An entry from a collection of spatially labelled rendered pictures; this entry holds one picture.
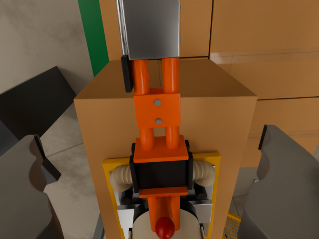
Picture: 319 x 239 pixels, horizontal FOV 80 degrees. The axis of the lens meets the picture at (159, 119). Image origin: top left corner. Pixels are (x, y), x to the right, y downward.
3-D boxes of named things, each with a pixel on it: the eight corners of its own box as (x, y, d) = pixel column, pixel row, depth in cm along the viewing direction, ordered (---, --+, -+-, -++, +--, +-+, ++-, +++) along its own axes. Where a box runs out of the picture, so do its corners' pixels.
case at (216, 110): (197, 171, 105) (219, 249, 70) (124, 173, 104) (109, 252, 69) (210, 59, 77) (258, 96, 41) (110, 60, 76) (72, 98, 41)
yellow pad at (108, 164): (153, 236, 64) (153, 252, 60) (123, 238, 64) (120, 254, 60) (143, 155, 48) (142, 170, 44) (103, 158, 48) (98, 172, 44)
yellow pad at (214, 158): (210, 233, 64) (214, 248, 60) (180, 234, 64) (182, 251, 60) (219, 151, 48) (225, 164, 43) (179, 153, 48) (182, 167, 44)
